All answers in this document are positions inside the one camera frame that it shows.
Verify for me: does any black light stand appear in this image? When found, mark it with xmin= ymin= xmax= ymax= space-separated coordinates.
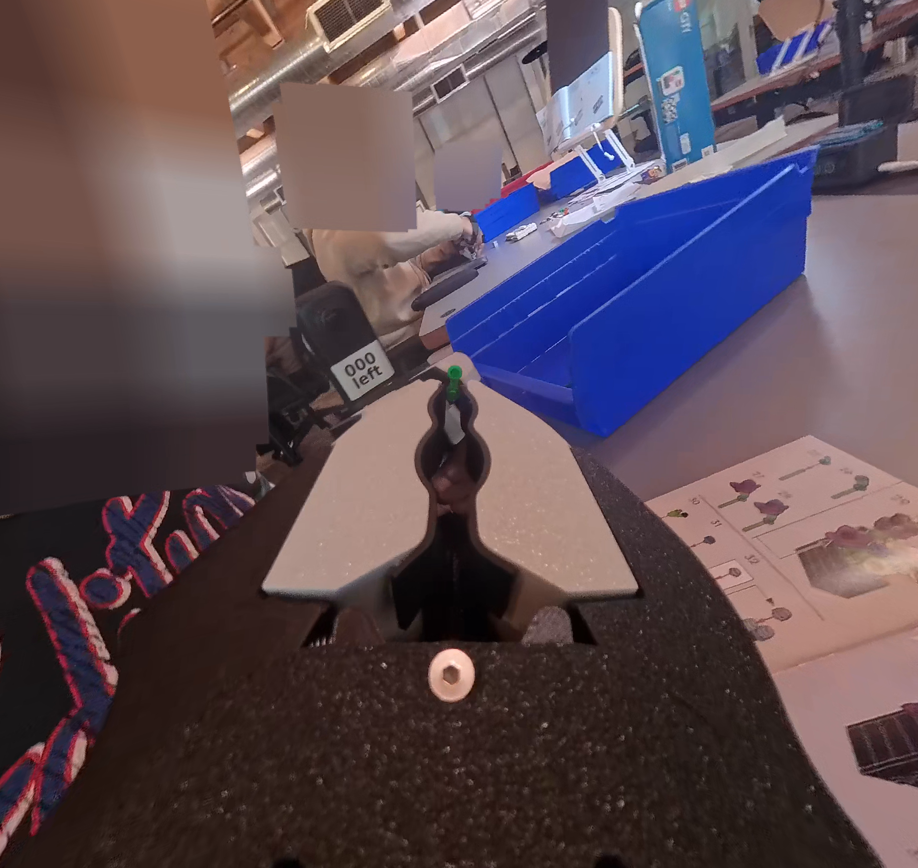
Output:
xmin=828 ymin=0 xmax=877 ymax=95

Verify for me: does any tall blue box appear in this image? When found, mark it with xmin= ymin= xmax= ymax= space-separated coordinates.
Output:
xmin=634 ymin=0 xmax=720 ymax=171

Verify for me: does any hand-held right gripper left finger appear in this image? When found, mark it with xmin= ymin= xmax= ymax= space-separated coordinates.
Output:
xmin=262 ymin=381 xmax=450 ymax=637

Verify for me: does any large blue plastic bin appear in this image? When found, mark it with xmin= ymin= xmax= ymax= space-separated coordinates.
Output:
xmin=445 ymin=144 xmax=820 ymax=440

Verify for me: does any wooden side desk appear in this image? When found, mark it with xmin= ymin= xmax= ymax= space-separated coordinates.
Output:
xmin=710 ymin=0 xmax=918 ymax=130

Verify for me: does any studio light panel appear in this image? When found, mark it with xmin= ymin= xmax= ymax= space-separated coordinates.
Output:
xmin=541 ymin=0 xmax=621 ymax=95

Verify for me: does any lego instruction booklet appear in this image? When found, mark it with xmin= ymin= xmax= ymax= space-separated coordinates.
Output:
xmin=645 ymin=437 xmax=918 ymax=829

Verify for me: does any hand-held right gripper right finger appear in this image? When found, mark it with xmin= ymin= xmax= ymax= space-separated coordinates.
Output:
xmin=459 ymin=381 xmax=641 ymax=640

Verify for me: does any small black device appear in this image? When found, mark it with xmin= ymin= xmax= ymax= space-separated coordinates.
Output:
xmin=809 ymin=119 xmax=903 ymax=189

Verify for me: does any silver ceiling duct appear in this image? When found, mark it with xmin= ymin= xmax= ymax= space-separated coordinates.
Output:
xmin=226 ymin=0 xmax=477 ymax=118

